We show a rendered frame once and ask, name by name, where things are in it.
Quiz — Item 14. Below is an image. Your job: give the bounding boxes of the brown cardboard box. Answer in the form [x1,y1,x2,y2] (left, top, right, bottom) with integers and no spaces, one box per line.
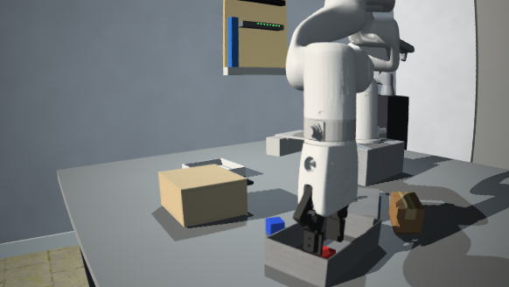
[389,192,425,235]

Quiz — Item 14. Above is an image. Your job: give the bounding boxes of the red block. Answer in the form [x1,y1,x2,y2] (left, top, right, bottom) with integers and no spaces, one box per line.
[320,246,336,259]

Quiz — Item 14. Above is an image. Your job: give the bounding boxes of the light wooden cabinet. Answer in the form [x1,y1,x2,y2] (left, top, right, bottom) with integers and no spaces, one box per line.
[158,164,254,228]

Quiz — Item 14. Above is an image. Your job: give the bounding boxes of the blue block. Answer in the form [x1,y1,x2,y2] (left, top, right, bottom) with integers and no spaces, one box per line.
[266,217,285,235]

